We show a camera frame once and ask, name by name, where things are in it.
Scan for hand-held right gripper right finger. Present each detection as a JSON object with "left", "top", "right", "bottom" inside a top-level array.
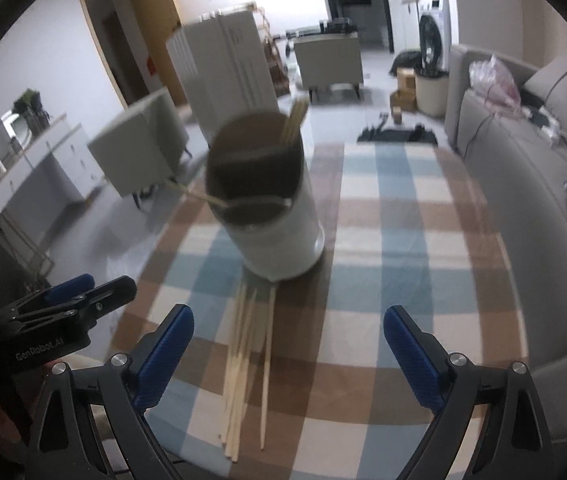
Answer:
[{"left": 383, "top": 305, "right": 554, "bottom": 480}]

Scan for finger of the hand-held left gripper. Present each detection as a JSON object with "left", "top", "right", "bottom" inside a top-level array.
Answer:
[
  {"left": 14, "top": 275, "right": 138, "bottom": 331},
  {"left": 0, "top": 274, "right": 96, "bottom": 318}
]

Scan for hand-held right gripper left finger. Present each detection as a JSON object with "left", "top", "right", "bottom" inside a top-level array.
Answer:
[{"left": 26, "top": 304, "right": 195, "bottom": 480}]

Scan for pile of wooden chopsticks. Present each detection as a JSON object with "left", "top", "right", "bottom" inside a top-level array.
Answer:
[{"left": 221, "top": 282, "right": 278, "bottom": 462}]

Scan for wooden chopstick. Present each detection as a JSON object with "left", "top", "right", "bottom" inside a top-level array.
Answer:
[{"left": 166, "top": 180, "right": 233, "bottom": 208}]

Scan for white utensil holder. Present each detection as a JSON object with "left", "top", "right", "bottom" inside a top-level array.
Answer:
[{"left": 205, "top": 112, "right": 325, "bottom": 282}]

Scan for bunch of chopsticks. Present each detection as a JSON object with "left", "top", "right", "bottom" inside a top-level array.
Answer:
[{"left": 280, "top": 97, "right": 309, "bottom": 143}]

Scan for checked tablecloth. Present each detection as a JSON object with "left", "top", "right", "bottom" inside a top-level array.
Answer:
[{"left": 114, "top": 141, "right": 531, "bottom": 480}]

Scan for white dresser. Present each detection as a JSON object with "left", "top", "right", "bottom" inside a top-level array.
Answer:
[{"left": 0, "top": 112, "right": 104, "bottom": 221}]

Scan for grey nightstand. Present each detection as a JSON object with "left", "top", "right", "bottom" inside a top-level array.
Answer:
[
  {"left": 88, "top": 87, "right": 192, "bottom": 208},
  {"left": 293, "top": 31, "right": 364, "bottom": 103}
]

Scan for round mirror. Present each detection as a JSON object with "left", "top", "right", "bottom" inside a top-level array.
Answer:
[{"left": 0, "top": 110, "right": 32, "bottom": 153}]

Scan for potted plant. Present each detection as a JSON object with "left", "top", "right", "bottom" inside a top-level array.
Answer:
[{"left": 12, "top": 89, "right": 47, "bottom": 136}]

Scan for grey sofa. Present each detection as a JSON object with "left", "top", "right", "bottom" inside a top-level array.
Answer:
[{"left": 444, "top": 44, "right": 567, "bottom": 391}]

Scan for black floor bag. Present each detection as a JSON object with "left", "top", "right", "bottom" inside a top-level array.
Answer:
[{"left": 357, "top": 122, "right": 439, "bottom": 147}]

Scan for cardboard boxes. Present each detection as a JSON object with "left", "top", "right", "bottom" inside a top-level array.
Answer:
[{"left": 389, "top": 90, "right": 418, "bottom": 112}]

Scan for tall white cabinet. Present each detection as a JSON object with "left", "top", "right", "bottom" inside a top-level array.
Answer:
[{"left": 166, "top": 9, "right": 280, "bottom": 138}]

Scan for beige trash bin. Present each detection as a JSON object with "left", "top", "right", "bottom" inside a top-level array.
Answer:
[{"left": 415, "top": 67, "right": 449, "bottom": 117}]

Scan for white power strip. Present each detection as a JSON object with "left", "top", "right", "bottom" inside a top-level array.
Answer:
[{"left": 531, "top": 105, "right": 564, "bottom": 133}]

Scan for cardboard box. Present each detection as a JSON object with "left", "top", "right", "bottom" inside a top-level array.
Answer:
[{"left": 396, "top": 66, "right": 418, "bottom": 93}]

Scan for wooden door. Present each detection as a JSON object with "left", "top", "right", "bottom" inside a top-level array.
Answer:
[{"left": 128, "top": 0, "right": 189, "bottom": 106}]

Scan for wooden rack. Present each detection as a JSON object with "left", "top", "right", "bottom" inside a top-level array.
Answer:
[{"left": 256, "top": 5, "right": 291, "bottom": 98}]

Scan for pink plastic bag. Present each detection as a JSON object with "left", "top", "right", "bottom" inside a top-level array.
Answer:
[{"left": 468, "top": 54, "right": 521, "bottom": 111}]

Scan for black garbage bag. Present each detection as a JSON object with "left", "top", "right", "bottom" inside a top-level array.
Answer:
[{"left": 389, "top": 50, "right": 421, "bottom": 78}]

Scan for grey sofa cushion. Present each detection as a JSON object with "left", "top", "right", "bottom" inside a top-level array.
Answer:
[{"left": 523, "top": 55, "right": 567, "bottom": 111}]

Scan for white washing machine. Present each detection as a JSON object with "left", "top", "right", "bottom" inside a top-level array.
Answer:
[{"left": 416, "top": 0, "right": 451, "bottom": 73}]

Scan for black tripod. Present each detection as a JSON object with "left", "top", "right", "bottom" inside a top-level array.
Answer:
[{"left": 286, "top": 17, "right": 357, "bottom": 40}]

